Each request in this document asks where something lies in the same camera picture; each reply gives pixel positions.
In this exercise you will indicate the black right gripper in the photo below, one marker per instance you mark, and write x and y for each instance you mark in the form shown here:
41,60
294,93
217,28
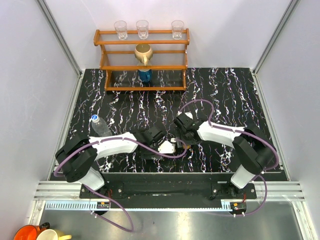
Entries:
190,142

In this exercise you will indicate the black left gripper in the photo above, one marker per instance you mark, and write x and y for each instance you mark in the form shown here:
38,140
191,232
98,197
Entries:
150,155

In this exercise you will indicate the clear plastic bottle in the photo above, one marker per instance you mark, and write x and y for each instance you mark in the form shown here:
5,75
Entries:
101,128

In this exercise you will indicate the orange bottle cap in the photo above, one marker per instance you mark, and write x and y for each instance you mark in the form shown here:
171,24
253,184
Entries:
186,147

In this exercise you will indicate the white blue bottle cap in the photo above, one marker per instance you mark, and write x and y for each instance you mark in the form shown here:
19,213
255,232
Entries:
95,118

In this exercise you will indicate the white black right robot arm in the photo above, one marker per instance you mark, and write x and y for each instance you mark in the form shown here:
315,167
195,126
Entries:
252,148

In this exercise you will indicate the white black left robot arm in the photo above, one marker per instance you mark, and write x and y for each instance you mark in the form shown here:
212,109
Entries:
79,153

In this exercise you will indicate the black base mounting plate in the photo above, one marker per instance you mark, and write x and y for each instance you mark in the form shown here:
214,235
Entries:
203,195

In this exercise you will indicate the blue mug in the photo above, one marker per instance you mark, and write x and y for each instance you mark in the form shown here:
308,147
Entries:
145,75

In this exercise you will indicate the wooden shelf rack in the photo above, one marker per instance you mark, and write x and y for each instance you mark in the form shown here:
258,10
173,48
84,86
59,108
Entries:
168,54

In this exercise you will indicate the beige mug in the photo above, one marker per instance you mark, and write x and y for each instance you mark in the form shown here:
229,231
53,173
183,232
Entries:
143,52

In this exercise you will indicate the right drinking glass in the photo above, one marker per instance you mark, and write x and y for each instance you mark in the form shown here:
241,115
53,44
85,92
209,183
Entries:
177,27

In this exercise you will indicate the drinking glass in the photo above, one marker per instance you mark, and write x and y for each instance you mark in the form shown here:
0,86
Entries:
177,27
142,29
121,29

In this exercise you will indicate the middle drinking glass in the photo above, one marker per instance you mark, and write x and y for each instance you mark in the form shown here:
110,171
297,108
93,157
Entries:
142,29

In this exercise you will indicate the yellow mug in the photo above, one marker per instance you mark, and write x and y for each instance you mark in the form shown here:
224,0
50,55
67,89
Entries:
53,234

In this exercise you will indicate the left drinking glass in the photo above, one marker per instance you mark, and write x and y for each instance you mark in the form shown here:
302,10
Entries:
121,29

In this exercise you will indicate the orange mug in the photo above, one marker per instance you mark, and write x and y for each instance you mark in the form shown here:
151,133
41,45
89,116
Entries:
31,232

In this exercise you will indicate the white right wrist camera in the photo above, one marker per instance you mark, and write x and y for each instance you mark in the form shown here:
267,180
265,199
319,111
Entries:
189,115

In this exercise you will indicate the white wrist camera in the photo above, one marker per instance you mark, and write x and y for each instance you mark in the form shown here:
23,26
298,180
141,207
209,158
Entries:
167,146
189,115

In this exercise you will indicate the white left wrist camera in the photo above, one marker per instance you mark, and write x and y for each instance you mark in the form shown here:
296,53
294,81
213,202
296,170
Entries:
167,146

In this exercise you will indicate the aluminium slotted rail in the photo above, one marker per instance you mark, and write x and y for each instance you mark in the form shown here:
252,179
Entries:
59,195

